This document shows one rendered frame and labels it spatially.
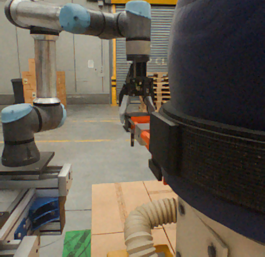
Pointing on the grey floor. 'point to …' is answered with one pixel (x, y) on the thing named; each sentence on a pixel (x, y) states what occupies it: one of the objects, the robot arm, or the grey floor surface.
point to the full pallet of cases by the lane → (28, 82)
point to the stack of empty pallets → (160, 94)
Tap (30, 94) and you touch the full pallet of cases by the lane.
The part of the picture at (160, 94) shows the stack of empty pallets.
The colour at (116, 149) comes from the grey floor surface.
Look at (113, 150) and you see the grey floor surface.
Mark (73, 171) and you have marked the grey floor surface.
